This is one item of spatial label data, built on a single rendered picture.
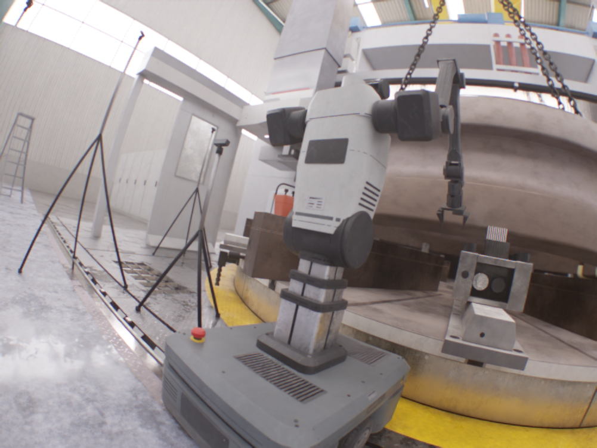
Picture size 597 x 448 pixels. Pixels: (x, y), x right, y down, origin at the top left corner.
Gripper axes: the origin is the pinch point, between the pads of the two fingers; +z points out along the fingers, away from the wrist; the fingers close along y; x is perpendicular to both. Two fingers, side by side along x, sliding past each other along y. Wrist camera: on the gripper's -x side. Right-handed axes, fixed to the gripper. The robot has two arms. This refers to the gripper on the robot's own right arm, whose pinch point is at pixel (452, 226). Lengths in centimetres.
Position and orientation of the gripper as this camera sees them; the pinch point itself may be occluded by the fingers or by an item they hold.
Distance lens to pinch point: 128.7
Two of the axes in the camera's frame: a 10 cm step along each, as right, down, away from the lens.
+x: -6.5, 3.5, -6.8
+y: -7.5, -1.3, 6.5
